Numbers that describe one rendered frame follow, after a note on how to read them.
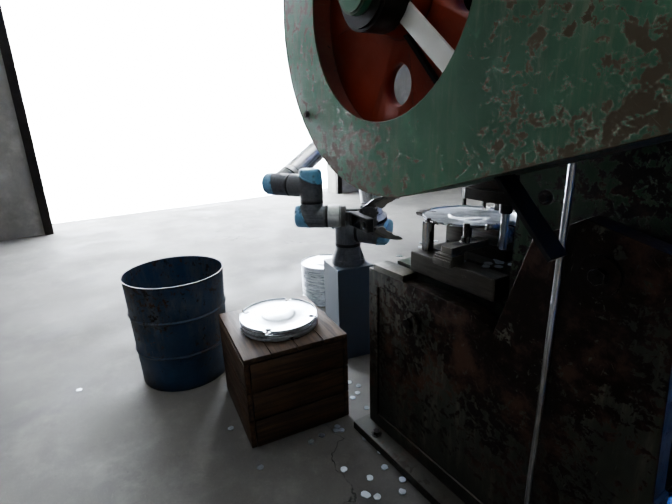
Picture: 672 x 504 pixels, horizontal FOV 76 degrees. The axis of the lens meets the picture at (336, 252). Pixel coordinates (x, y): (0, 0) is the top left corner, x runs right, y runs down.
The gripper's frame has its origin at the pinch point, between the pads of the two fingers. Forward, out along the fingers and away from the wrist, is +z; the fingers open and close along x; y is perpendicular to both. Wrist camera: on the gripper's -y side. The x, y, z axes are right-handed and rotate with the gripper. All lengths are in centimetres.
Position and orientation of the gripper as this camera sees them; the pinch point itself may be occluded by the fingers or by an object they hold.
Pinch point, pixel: (403, 217)
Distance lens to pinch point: 139.3
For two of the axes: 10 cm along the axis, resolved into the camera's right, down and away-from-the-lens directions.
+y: 0.8, -2.9, 9.5
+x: 0.2, 9.6, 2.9
